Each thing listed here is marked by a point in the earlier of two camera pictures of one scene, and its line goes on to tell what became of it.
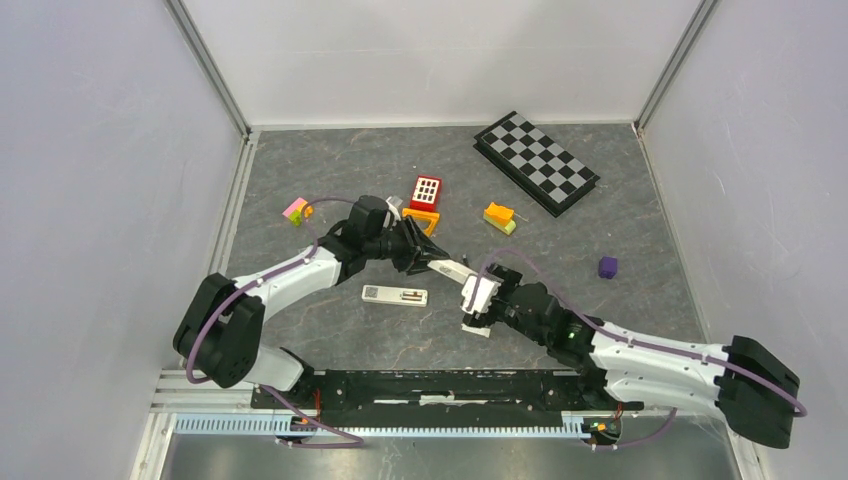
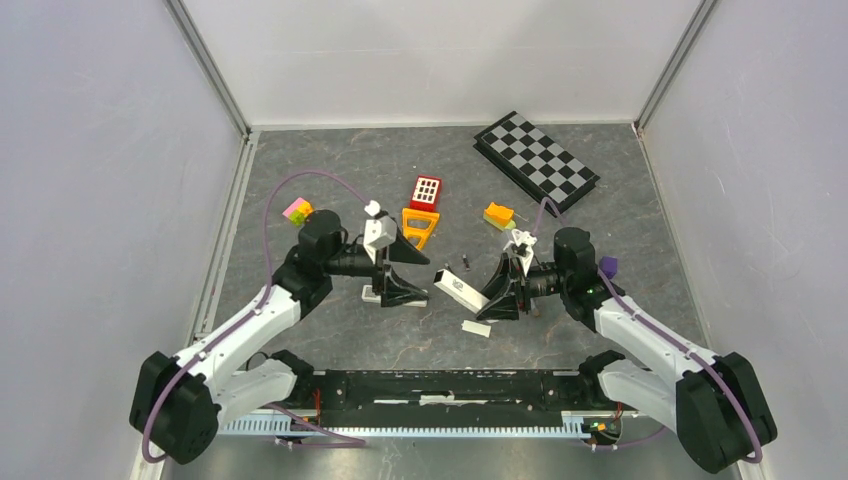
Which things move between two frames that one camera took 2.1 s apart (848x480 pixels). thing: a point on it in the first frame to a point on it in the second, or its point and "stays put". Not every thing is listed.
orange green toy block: [501, 217] stays put
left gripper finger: [425, 256] to [398, 292]
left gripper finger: [424, 241] to [401, 250]
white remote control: [395, 295] stays put
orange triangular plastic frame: [433, 218] stays put
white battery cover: [485, 332] stays put
